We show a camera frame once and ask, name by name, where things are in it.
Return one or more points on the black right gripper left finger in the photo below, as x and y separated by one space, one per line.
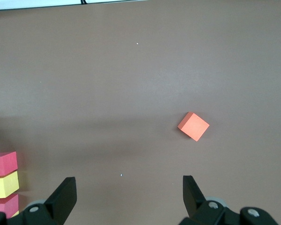
58 204

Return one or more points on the red foam block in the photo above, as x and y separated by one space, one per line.
2 205
2 164

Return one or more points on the brown table cover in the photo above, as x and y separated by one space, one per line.
131 93

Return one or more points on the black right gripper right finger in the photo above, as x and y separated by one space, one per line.
196 206

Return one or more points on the orange foam block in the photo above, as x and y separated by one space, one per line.
195 127

